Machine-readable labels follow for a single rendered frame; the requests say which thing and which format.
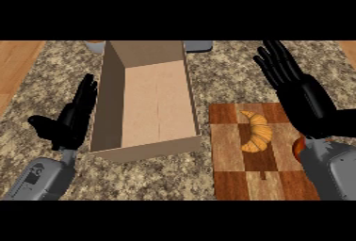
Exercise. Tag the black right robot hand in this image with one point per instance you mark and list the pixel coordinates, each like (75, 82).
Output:
(306, 100)

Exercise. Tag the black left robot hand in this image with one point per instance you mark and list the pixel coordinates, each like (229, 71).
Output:
(74, 120)

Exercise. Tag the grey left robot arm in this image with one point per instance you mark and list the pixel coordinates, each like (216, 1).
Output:
(43, 177)

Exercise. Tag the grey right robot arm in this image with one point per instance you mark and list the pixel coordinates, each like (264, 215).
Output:
(332, 169)

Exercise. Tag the red tomato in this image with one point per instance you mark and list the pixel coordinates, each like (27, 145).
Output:
(297, 148)

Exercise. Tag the brown cardboard box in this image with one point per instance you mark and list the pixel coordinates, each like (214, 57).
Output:
(148, 100)

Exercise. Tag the checkered wooden cutting board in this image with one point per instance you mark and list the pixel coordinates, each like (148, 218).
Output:
(250, 157)

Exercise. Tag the golden croissant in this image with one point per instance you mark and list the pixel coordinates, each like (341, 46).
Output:
(256, 131)

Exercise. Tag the pale grey cup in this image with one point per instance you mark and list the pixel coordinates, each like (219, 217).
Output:
(95, 45)

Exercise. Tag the grey flat appliance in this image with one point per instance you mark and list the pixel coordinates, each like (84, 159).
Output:
(198, 45)

